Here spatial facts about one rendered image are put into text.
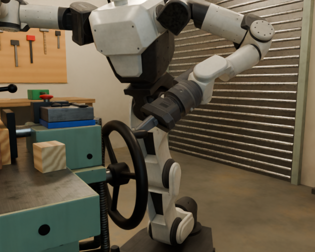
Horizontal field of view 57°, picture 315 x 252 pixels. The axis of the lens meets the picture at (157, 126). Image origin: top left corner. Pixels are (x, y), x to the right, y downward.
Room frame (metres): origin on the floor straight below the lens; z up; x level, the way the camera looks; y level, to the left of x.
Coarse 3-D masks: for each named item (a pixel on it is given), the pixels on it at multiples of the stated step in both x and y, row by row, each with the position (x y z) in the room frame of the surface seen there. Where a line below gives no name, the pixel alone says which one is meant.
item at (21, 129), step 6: (6, 114) 0.55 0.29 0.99; (12, 114) 0.56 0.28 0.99; (6, 120) 0.55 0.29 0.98; (12, 120) 0.56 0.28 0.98; (6, 126) 0.56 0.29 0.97; (12, 126) 0.56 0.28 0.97; (18, 126) 0.60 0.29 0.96; (24, 126) 0.60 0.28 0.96; (30, 126) 0.61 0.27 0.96; (12, 132) 0.56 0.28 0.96; (18, 132) 0.59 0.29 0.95; (24, 132) 0.60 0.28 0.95; (30, 132) 0.60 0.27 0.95; (12, 138) 0.56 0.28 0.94; (12, 144) 0.55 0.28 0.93; (12, 150) 0.55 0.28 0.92; (12, 156) 0.55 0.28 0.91
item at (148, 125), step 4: (152, 116) 0.78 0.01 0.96; (148, 120) 0.77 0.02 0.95; (152, 120) 0.78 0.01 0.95; (156, 120) 0.78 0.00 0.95; (144, 124) 0.77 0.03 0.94; (148, 124) 0.77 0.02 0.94; (152, 124) 0.78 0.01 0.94; (156, 124) 0.78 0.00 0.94; (140, 128) 0.76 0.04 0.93; (144, 128) 0.77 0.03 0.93; (148, 128) 0.78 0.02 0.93
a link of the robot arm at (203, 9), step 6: (186, 0) 1.00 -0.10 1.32; (192, 0) 1.00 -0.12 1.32; (198, 0) 1.01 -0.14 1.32; (204, 0) 1.02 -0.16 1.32; (192, 6) 1.00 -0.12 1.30; (198, 6) 1.00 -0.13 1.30; (204, 6) 1.00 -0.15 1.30; (192, 12) 1.00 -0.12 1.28; (198, 12) 1.00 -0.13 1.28; (204, 12) 0.99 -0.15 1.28; (192, 18) 1.03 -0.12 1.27; (198, 18) 1.00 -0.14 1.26; (198, 24) 1.01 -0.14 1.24
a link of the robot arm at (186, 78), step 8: (184, 72) 0.90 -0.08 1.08; (192, 72) 0.87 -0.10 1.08; (176, 80) 0.87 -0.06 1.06; (184, 80) 0.84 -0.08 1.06; (192, 80) 0.85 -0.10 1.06; (192, 88) 0.82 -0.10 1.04; (200, 88) 0.84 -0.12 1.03; (208, 88) 0.85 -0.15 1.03; (200, 96) 0.83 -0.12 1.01; (208, 96) 0.89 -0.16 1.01
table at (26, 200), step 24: (24, 144) 0.70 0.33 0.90; (24, 168) 0.50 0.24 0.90; (96, 168) 0.60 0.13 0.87; (0, 192) 0.39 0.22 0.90; (24, 192) 0.39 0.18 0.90; (48, 192) 0.39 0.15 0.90; (72, 192) 0.39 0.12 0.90; (96, 192) 0.39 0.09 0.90; (0, 216) 0.32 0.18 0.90; (24, 216) 0.33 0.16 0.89; (48, 216) 0.35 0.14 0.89; (72, 216) 0.36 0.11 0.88; (96, 216) 0.38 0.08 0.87; (0, 240) 0.32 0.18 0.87; (24, 240) 0.33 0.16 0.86; (48, 240) 0.34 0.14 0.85; (72, 240) 0.36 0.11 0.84
